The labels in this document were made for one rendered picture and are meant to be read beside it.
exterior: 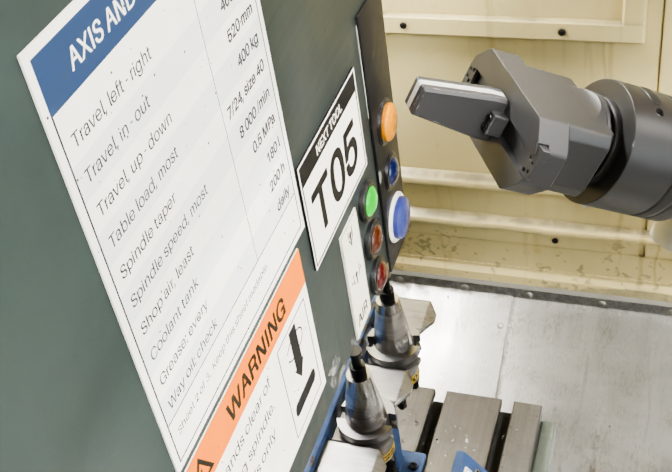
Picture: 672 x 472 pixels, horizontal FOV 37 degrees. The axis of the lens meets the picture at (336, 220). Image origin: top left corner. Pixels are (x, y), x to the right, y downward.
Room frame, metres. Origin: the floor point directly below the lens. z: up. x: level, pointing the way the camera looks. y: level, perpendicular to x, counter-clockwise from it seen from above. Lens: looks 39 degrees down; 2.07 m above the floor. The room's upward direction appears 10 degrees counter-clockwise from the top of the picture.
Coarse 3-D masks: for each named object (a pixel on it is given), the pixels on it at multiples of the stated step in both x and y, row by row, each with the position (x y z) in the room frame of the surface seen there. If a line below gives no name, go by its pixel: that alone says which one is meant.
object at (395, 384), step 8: (376, 368) 0.77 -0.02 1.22; (384, 368) 0.77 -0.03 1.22; (392, 368) 0.76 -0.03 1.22; (400, 368) 0.76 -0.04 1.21; (376, 376) 0.76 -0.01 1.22; (384, 376) 0.75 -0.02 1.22; (392, 376) 0.75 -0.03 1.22; (400, 376) 0.75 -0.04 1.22; (408, 376) 0.75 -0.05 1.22; (376, 384) 0.74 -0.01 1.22; (384, 384) 0.74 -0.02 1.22; (392, 384) 0.74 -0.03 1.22; (400, 384) 0.74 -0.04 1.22; (408, 384) 0.74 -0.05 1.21; (344, 392) 0.74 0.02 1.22; (384, 392) 0.73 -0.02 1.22; (392, 392) 0.73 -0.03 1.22; (400, 392) 0.73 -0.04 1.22; (408, 392) 0.73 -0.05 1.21; (392, 400) 0.72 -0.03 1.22; (400, 400) 0.72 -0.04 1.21
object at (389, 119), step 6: (390, 102) 0.54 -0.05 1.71; (384, 108) 0.53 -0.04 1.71; (390, 108) 0.53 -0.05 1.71; (384, 114) 0.53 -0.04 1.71; (390, 114) 0.53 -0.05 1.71; (396, 114) 0.54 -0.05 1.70; (384, 120) 0.53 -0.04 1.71; (390, 120) 0.53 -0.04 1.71; (396, 120) 0.54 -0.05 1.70; (384, 126) 0.53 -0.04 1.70; (390, 126) 0.53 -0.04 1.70; (396, 126) 0.54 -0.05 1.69; (384, 132) 0.52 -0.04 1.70; (390, 132) 0.53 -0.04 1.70; (384, 138) 0.53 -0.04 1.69; (390, 138) 0.53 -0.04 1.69
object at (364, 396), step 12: (348, 372) 0.70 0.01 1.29; (348, 384) 0.69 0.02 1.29; (360, 384) 0.68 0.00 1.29; (372, 384) 0.69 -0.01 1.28; (348, 396) 0.69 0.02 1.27; (360, 396) 0.68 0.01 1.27; (372, 396) 0.68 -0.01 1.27; (348, 408) 0.69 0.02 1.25; (360, 408) 0.68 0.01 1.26; (372, 408) 0.68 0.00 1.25; (384, 408) 0.69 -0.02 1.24; (348, 420) 0.69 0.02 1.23; (360, 420) 0.68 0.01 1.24; (372, 420) 0.68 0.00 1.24; (384, 420) 0.68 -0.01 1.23
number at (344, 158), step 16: (352, 112) 0.49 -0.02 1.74; (352, 128) 0.49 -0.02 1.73; (336, 144) 0.46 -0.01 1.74; (352, 144) 0.48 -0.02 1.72; (336, 160) 0.46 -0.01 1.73; (352, 160) 0.48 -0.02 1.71; (336, 176) 0.46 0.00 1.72; (352, 176) 0.48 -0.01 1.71; (336, 192) 0.45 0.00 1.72; (336, 208) 0.45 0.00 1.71
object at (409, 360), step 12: (408, 324) 0.82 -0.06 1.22; (372, 336) 0.81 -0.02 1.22; (372, 348) 0.79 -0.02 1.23; (420, 348) 0.80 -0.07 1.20; (372, 360) 0.78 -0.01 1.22; (384, 360) 0.77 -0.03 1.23; (396, 360) 0.77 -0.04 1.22; (408, 360) 0.77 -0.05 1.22; (420, 360) 0.78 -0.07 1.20; (408, 372) 0.77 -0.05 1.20
